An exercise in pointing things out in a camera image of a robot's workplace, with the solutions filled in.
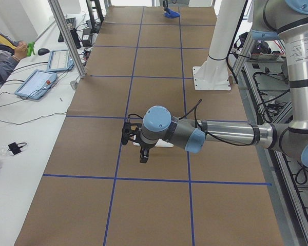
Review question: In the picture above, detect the black computer mouse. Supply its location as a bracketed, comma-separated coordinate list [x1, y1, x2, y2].
[37, 48, 50, 56]

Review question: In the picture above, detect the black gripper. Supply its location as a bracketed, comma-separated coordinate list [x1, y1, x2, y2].
[140, 147, 150, 163]

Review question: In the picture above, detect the green spray bottle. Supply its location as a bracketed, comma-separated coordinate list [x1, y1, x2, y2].
[27, 42, 35, 57]

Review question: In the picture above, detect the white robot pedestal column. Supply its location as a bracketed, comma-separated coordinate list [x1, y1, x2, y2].
[192, 0, 247, 91]

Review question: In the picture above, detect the blue microfibre towel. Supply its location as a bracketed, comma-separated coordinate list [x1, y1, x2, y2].
[164, 8, 180, 19]

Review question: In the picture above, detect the aluminium frame post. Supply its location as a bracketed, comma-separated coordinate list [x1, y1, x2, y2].
[48, 0, 86, 78]

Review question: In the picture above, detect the near blue teach pendant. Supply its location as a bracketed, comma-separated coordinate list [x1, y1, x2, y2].
[14, 70, 57, 100]

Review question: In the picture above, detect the person seated at table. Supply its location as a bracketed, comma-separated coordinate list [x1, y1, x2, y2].
[0, 32, 28, 85]

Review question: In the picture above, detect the small black clip device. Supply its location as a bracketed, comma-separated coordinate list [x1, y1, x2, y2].
[7, 142, 27, 155]

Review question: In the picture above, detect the blue teach pendant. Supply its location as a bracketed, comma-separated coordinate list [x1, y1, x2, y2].
[47, 50, 74, 72]
[14, 70, 57, 100]

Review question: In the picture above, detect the black keyboard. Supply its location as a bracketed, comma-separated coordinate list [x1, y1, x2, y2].
[57, 17, 77, 43]

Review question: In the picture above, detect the black power brick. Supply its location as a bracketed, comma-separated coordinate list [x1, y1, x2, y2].
[81, 28, 93, 47]

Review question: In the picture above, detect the far blue teach pendant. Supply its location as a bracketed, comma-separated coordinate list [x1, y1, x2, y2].
[47, 50, 74, 72]

